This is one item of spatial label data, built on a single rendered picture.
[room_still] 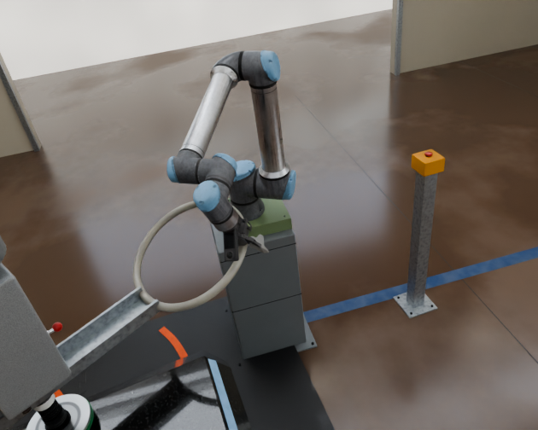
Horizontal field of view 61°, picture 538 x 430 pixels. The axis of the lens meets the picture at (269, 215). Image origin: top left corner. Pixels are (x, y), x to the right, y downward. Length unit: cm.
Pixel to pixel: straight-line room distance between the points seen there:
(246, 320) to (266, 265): 39
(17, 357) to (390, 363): 201
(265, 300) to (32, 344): 142
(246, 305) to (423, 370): 106
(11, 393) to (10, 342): 17
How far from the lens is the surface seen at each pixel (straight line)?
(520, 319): 322
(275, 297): 258
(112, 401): 188
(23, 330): 143
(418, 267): 289
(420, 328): 303
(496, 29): 763
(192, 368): 186
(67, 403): 188
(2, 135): 649
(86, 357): 166
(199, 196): 146
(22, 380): 152
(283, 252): 238
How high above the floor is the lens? 228
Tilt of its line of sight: 35 degrees down
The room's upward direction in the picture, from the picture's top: 8 degrees counter-clockwise
